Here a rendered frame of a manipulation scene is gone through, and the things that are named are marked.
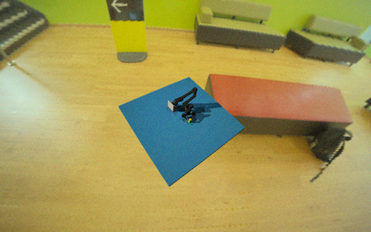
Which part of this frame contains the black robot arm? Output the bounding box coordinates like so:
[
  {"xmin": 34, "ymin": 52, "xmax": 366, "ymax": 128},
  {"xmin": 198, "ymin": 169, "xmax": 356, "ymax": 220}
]
[{"xmin": 172, "ymin": 87, "xmax": 198, "ymax": 113}]

